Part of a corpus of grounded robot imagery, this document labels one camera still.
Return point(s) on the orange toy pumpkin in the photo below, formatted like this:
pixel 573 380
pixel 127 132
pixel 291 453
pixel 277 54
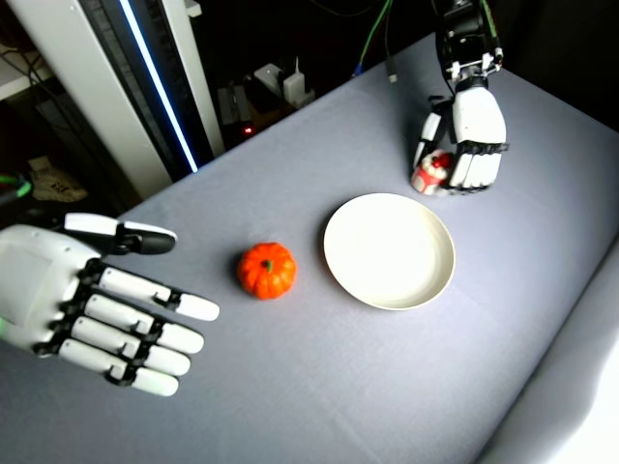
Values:
pixel 266 278

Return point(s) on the toy cake with strawberry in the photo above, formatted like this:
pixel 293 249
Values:
pixel 428 179

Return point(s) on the cream round plate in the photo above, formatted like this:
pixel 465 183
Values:
pixel 387 251

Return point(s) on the black device with red light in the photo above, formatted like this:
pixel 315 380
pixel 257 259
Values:
pixel 247 130

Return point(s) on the grey table cloth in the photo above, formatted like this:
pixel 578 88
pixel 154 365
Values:
pixel 338 367

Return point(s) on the white power adapter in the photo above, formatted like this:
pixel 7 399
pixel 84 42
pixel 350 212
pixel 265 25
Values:
pixel 293 87

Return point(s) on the black box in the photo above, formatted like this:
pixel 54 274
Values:
pixel 233 105

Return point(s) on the white angled plug block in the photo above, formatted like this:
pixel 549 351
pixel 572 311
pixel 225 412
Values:
pixel 268 77

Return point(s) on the crumpled printed paper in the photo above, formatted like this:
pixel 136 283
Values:
pixel 55 183

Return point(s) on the white column with blue light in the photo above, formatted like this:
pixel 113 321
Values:
pixel 92 82

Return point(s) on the white shelf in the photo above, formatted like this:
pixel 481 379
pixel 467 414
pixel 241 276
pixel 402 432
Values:
pixel 19 77

